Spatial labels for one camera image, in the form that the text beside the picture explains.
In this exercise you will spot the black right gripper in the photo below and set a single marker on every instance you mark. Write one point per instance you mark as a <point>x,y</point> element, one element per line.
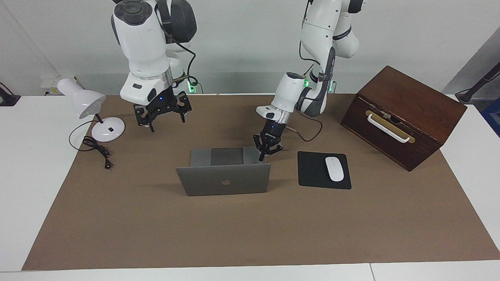
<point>162,103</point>

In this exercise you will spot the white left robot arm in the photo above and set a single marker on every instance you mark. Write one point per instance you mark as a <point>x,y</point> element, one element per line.
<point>320,27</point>

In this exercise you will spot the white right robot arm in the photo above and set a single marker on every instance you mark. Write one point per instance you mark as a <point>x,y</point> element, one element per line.
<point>144,47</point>

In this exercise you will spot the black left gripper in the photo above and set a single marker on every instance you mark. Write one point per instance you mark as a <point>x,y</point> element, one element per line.
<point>271,132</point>

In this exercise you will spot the white wall power strip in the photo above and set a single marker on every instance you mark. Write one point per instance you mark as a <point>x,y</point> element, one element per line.
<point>49,84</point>

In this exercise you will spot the white computer mouse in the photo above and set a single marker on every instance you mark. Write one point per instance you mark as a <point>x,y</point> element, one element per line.
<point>334,169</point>

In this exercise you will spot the silver grey laptop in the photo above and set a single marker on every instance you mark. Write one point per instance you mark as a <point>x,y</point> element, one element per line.
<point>203,183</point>

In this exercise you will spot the black clamp object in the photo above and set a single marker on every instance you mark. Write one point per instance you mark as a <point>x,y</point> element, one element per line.
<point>8,99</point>

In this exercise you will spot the dark brown wooden box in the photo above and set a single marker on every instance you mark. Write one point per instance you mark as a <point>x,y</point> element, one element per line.
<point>414,97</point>

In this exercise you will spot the black stand with pole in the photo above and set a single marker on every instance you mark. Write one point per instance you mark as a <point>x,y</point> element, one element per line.
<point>474,89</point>

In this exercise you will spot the large brown table mat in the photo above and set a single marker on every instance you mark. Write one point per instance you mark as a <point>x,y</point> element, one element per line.
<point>156,234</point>

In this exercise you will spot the white desk lamp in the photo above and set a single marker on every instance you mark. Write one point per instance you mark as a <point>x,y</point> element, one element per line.
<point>84,99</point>

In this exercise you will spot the black mouse pad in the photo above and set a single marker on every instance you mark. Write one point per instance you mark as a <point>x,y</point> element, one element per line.
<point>312,175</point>

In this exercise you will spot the blue crate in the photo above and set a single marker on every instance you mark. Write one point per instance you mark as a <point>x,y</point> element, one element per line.
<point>493,115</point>

